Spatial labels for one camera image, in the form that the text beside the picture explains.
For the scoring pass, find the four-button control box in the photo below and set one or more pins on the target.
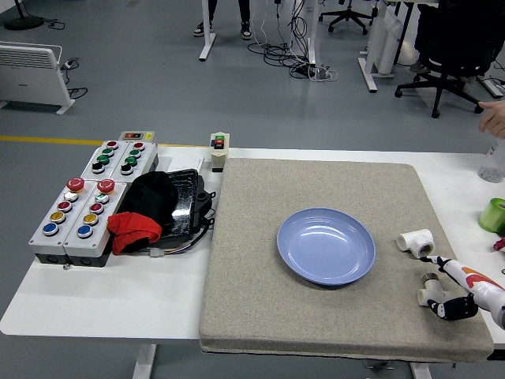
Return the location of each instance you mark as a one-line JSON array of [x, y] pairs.
[[90, 160], [144, 158]]

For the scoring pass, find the white tee pipe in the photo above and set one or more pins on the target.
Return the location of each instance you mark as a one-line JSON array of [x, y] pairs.
[[432, 290]]

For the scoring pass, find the blue plate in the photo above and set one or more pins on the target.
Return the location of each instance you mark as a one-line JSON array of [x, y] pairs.
[[325, 246]]

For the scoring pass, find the plain white tee pipe fitting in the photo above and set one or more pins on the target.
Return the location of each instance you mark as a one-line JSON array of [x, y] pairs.
[[412, 239]]

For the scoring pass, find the white desk leg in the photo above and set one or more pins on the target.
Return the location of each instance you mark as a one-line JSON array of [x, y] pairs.
[[207, 35]]

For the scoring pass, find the large black office chair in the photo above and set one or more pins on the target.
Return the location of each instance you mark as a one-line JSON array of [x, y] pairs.
[[453, 39]]

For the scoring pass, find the beige start-stop switch box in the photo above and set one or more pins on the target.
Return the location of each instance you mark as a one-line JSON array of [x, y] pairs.
[[218, 156]]

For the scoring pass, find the white table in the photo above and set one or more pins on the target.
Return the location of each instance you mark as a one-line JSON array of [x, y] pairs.
[[118, 300]]

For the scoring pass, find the small black office chair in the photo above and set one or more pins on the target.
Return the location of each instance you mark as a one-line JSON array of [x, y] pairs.
[[349, 16]]

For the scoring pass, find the white paper sheet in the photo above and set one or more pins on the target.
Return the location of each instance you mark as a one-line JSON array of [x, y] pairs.
[[183, 161]]

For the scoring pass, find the five-button control box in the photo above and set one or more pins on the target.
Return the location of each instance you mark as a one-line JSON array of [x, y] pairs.
[[45, 241], [98, 237]]

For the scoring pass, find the standing person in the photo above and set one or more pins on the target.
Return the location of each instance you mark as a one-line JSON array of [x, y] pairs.
[[245, 16]]

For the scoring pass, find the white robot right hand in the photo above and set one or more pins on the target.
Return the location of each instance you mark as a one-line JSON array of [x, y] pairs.
[[485, 290]]

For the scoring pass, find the green tape roll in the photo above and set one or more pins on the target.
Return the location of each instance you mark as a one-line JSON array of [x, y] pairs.
[[491, 219]]

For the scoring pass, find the grey-brown mat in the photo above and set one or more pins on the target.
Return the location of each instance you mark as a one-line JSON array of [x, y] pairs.
[[252, 300]]

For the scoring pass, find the grey flat switch box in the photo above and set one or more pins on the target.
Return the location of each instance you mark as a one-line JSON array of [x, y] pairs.
[[137, 136]]

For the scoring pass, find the red cloth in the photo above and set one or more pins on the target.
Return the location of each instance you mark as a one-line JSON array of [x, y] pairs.
[[132, 229]]

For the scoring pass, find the white panel heater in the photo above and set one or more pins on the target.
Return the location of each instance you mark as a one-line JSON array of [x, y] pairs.
[[27, 75]]

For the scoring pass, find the white desk frame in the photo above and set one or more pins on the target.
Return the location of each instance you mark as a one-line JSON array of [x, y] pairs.
[[382, 43]]

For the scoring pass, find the clear plastic bottle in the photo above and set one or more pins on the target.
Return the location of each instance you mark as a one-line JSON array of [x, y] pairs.
[[493, 166]]

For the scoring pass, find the black cloth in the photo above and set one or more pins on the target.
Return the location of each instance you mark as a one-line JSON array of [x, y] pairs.
[[152, 197]]

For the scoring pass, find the person's hand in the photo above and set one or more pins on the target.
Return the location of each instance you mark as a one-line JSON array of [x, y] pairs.
[[495, 118]]

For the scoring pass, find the black round stand base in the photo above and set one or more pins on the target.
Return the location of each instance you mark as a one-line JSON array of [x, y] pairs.
[[23, 23]]

